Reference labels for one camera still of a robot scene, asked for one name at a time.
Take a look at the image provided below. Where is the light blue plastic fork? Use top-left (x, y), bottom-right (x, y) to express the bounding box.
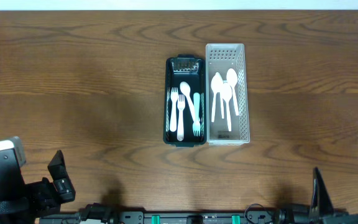
top-left (193, 93), bottom-right (201, 137)

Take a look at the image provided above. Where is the white plastic fork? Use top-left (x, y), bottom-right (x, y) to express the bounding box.
top-left (170, 87), bottom-right (178, 132)
top-left (177, 94), bottom-right (185, 141)

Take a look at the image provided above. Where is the white plastic spoon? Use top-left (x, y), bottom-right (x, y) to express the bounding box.
top-left (219, 93), bottom-right (225, 119)
top-left (221, 82), bottom-right (232, 131)
top-left (226, 68), bottom-right (239, 116)
top-left (180, 82), bottom-right (196, 121)
top-left (211, 72), bottom-right (223, 123)

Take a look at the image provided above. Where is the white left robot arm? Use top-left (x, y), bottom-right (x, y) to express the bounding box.
top-left (0, 136), bottom-right (76, 223)

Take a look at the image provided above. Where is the clear plastic basket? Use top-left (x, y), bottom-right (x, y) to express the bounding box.
top-left (206, 44), bottom-right (250, 145)

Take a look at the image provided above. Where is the black plastic basket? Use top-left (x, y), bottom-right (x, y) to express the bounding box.
top-left (163, 55), bottom-right (209, 147)

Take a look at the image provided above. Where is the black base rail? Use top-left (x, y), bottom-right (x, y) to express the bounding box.
top-left (39, 204), bottom-right (358, 224)

